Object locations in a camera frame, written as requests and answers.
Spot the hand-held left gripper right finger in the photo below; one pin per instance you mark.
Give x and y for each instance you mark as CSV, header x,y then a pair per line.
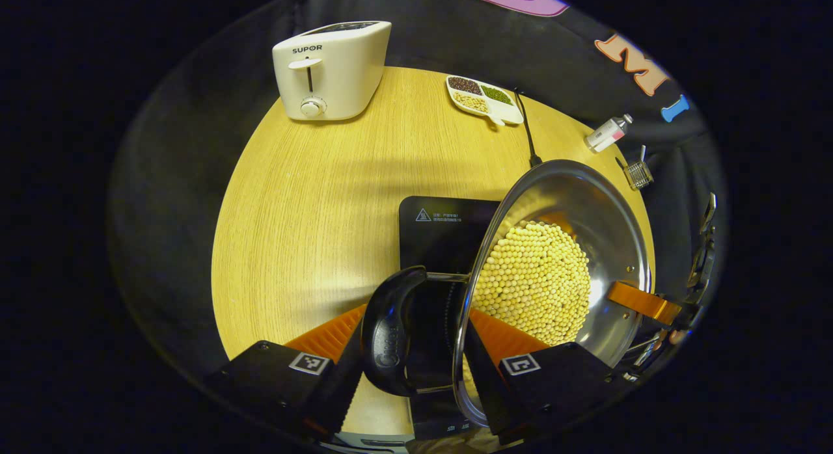
x,y
485,395

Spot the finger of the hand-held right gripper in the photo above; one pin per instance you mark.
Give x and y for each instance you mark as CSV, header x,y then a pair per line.
x,y
644,302

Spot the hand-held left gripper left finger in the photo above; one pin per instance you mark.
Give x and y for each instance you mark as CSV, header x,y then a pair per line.
x,y
338,395

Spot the pile of yellow soybeans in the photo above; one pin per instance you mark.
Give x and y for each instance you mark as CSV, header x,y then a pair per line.
x,y
533,285

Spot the stainless steel pot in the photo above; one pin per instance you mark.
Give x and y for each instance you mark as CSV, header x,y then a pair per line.
x,y
586,200

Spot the black induction cooktop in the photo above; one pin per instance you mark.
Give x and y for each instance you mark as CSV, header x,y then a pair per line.
x,y
442,239

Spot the small bottle with pink label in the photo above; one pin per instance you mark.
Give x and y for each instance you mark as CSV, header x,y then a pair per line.
x,y
605,134

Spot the white divided dish of beans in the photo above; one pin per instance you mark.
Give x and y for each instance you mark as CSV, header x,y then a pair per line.
x,y
485,99

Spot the white toaster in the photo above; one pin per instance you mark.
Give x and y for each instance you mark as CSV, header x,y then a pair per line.
x,y
338,70

